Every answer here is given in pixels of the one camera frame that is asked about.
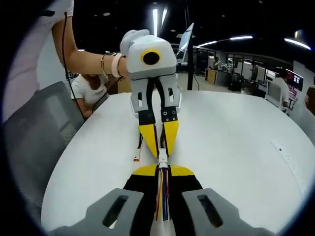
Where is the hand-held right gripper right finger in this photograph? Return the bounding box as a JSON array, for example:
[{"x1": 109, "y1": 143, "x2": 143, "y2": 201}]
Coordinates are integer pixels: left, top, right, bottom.
[{"x1": 169, "y1": 165, "x2": 275, "y2": 236}]

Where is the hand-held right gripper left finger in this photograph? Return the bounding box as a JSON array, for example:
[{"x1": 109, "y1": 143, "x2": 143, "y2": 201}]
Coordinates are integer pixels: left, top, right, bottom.
[{"x1": 48, "y1": 164, "x2": 159, "y2": 236}]

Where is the person's left hand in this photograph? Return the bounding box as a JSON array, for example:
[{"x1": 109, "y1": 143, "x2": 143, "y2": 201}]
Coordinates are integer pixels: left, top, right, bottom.
[{"x1": 118, "y1": 55, "x2": 131, "y2": 79}]

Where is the pink wristband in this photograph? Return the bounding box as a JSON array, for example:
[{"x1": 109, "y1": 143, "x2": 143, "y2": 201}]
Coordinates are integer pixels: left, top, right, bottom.
[{"x1": 111, "y1": 53, "x2": 126, "y2": 78}]

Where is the tilted white screen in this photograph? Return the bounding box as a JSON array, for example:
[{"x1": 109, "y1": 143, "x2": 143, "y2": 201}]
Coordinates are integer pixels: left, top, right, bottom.
[{"x1": 177, "y1": 22, "x2": 195, "y2": 62}]

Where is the black vertical pole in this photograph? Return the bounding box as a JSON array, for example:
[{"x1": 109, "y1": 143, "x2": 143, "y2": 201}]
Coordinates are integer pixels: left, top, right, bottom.
[{"x1": 184, "y1": 0, "x2": 196, "y2": 91}]

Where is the wooden low cabinet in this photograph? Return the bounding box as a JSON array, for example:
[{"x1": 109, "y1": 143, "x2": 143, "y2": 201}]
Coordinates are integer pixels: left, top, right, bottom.
[{"x1": 205, "y1": 68, "x2": 232, "y2": 86}]

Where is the white office chair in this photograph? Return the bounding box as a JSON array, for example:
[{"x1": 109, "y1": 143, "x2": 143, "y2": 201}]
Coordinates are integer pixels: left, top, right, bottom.
[{"x1": 265, "y1": 79, "x2": 284, "y2": 107}]

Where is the thin gold bracelet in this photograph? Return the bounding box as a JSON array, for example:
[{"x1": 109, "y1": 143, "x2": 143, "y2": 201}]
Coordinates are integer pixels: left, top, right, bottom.
[{"x1": 99, "y1": 54, "x2": 109, "y2": 76}]

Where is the hanging black cable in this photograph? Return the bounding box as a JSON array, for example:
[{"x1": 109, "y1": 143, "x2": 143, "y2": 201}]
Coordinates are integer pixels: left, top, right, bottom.
[{"x1": 61, "y1": 11, "x2": 87, "y2": 120}]

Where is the dark wall screen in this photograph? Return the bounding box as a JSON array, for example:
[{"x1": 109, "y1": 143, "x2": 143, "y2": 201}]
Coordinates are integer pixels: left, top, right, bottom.
[{"x1": 286, "y1": 69, "x2": 305, "y2": 92}]

